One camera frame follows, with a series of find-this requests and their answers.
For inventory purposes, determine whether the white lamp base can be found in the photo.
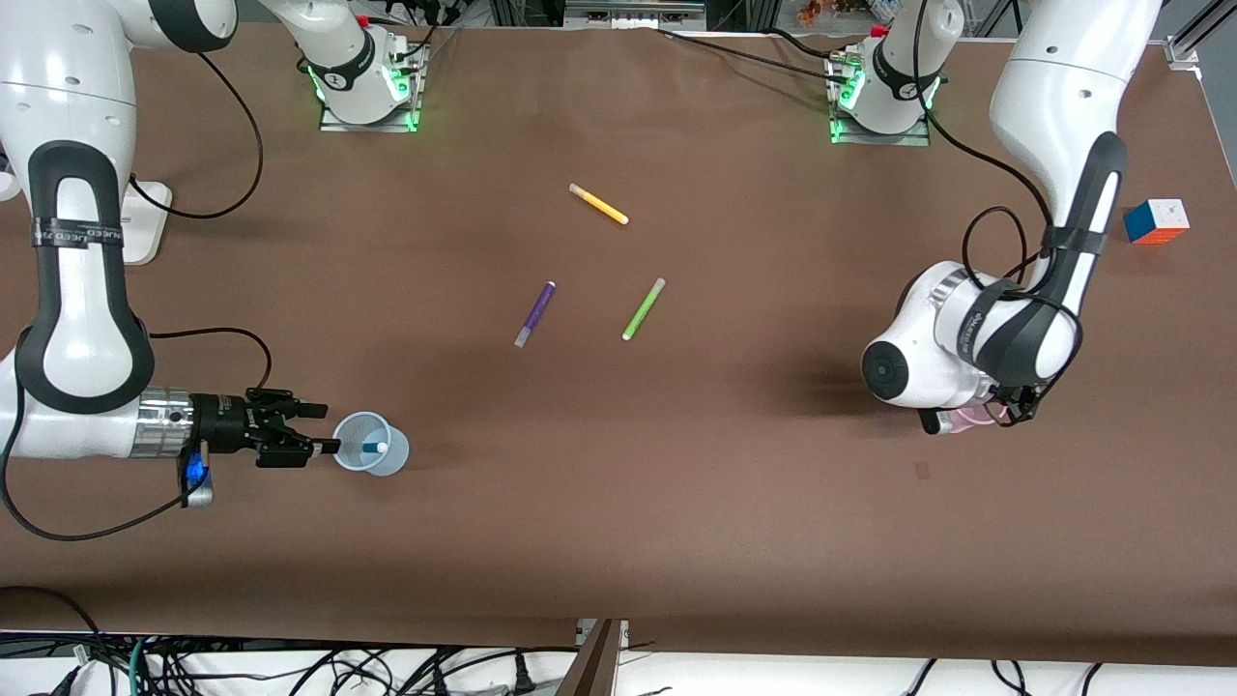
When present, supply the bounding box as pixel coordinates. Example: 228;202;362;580
121;179;173;266

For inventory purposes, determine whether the brown table leg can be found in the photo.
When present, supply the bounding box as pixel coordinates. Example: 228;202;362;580
556;619;624;696

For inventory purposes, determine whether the black cable across table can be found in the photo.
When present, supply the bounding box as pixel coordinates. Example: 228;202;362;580
657;27;842;83

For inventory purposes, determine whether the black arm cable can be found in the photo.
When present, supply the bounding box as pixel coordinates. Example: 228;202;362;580
908;0;1085;428
126;48;274;392

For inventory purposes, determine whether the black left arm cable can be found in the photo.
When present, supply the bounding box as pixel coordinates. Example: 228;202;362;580
908;0;1085;428

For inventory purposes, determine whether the black right camera cable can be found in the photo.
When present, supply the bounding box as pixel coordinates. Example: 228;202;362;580
0;387;194;543

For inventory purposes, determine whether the yellow marker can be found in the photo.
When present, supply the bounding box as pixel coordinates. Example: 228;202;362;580
568;183;630;226

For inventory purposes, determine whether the green marker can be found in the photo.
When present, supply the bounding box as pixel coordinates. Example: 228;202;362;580
621;277;667;342

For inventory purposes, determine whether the aluminium frame profile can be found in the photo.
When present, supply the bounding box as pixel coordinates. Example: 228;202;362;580
1165;0;1237;69

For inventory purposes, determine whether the purple marker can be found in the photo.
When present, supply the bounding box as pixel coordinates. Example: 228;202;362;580
513;280;558;349

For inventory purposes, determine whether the grey metal box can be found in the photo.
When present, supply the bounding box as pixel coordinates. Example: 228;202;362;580
565;0;706;28

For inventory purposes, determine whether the colourful puzzle cube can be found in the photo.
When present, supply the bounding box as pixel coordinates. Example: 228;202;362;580
1123;198;1191;246

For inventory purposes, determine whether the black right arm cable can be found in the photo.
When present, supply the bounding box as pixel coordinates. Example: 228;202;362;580
126;48;274;392

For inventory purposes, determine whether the blue mesh cup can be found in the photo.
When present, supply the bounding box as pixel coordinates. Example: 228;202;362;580
331;411;411;478

